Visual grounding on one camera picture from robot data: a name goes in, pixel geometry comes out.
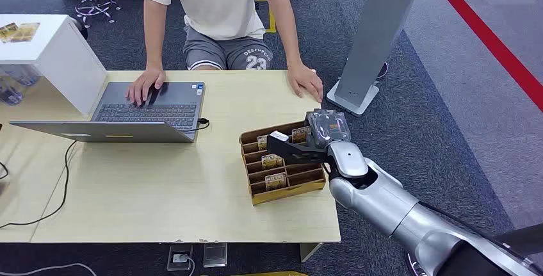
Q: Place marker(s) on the person's right hand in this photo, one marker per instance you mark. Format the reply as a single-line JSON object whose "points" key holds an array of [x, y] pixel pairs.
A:
{"points": [[144, 84]]}

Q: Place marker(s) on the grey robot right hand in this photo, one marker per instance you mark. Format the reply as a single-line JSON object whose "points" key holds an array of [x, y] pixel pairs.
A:
{"points": [[327, 126]]}

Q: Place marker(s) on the person's left hand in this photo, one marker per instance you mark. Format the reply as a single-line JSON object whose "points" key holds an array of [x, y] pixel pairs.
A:
{"points": [[304, 79]]}

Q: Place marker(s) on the person's right forearm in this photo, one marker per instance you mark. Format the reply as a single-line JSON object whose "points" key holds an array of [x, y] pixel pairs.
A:
{"points": [[153, 36]]}

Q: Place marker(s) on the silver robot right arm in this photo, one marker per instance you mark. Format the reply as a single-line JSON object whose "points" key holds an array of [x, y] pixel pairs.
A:
{"points": [[382, 200]]}

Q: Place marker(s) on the person's left forearm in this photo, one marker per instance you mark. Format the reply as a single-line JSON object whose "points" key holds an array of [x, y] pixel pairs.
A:
{"points": [[286, 32]]}

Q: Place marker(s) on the gold hotel key card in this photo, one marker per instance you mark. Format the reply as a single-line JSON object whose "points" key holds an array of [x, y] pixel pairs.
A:
{"points": [[299, 135], [275, 181], [272, 162], [262, 142]]}

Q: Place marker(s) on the brown wooden card holder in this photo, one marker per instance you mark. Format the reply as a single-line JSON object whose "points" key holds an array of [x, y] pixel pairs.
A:
{"points": [[292, 191]]}

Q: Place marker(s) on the person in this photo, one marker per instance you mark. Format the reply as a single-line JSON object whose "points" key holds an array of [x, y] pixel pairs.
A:
{"points": [[218, 7]]}

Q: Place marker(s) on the grey laptop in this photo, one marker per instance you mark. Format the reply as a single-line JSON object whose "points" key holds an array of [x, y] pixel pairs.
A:
{"points": [[144, 113]]}

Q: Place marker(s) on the white cabinet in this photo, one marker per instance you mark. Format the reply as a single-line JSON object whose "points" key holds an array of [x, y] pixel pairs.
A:
{"points": [[63, 62]]}

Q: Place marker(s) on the grey kiosk stand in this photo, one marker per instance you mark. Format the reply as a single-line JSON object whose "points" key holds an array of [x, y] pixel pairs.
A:
{"points": [[377, 32]]}

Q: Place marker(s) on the chrome chair base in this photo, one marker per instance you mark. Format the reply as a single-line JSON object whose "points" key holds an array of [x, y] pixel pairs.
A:
{"points": [[96, 7]]}

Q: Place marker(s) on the clear plastic bottle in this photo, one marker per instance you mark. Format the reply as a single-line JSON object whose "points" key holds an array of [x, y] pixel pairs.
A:
{"points": [[24, 75], [9, 94]]}

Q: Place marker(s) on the wooden table leg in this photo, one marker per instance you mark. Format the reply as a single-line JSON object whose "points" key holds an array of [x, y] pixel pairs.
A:
{"points": [[309, 250]]}

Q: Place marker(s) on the grey floor plate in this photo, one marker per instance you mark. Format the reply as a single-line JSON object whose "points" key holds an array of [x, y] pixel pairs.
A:
{"points": [[215, 255]]}

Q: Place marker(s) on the floor power socket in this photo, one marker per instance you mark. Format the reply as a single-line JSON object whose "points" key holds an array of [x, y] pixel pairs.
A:
{"points": [[180, 258]]}

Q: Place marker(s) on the black robot body panel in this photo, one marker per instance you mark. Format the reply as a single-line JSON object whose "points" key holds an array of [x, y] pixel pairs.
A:
{"points": [[524, 240]]}

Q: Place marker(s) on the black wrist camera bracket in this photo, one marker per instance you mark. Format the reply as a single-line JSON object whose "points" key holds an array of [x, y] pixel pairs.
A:
{"points": [[297, 150]]}

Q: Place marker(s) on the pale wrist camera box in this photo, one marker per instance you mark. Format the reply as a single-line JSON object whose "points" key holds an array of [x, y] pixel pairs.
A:
{"points": [[279, 136]]}

